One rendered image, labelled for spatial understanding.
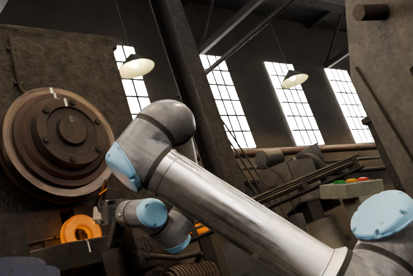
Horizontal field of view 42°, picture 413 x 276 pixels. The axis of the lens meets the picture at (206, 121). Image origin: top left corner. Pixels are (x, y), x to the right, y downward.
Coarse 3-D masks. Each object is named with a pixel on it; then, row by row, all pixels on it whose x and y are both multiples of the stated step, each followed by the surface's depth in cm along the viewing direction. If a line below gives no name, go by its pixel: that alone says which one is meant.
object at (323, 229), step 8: (328, 216) 195; (336, 216) 198; (312, 224) 196; (320, 224) 194; (328, 224) 194; (336, 224) 195; (312, 232) 196; (320, 232) 193; (328, 232) 193; (336, 232) 193; (320, 240) 193; (328, 240) 192; (336, 240) 192; (344, 240) 194
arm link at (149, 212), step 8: (136, 200) 175; (144, 200) 171; (152, 200) 170; (128, 208) 174; (136, 208) 170; (144, 208) 168; (152, 208) 169; (160, 208) 171; (128, 216) 173; (136, 216) 170; (144, 216) 167; (152, 216) 169; (160, 216) 170; (128, 224) 175; (136, 224) 172; (144, 224) 168; (152, 224) 168; (160, 224) 170; (152, 232) 172
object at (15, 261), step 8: (16, 256) 60; (24, 256) 61; (0, 264) 58; (8, 264) 58; (16, 264) 59; (24, 264) 61; (32, 264) 62; (40, 264) 64; (0, 272) 55; (8, 272) 56; (16, 272) 57; (24, 272) 58; (32, 272) 59; (40, 272) 60; (48, 272) 62; (56, 272) 65
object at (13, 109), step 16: (32, 96) 214; (16, 112) 206; (96, 112) 229; (0, 144) 202; (112, 144) 227; (16, 160) 197; (16, 176) 200; (32, 176) 198; (48, 192) 199; (64, 192) 203; (80, 192) 207
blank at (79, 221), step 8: (72, 216) 203; (80, 216) 205; (88, 216) 207; (64, 224) 201; (72, 224) 202; (80, 224) 204; (88, 224) 206; (96, 224) 208; (64, 232) 198; (72, 232) 200; (88, 232) 206; (96, 232) 206; (64, 240) 197; (72, 240) 199
